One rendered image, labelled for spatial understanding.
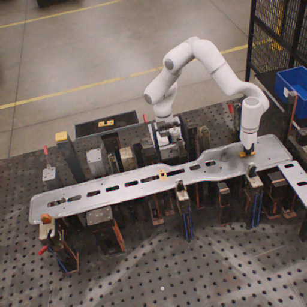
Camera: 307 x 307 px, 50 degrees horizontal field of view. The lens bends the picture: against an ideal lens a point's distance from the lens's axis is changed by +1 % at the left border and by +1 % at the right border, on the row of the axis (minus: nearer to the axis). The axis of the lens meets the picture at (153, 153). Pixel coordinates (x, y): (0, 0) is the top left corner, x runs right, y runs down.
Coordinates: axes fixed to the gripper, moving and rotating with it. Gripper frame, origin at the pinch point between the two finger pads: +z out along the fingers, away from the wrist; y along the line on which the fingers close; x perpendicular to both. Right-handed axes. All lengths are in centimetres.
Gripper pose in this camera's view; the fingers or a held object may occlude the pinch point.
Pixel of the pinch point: (247, 150)
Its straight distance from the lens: 177.6
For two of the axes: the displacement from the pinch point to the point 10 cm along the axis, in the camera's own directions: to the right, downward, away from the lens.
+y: 2.1, 6.7, -7.1
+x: 9.7, -2.5, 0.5
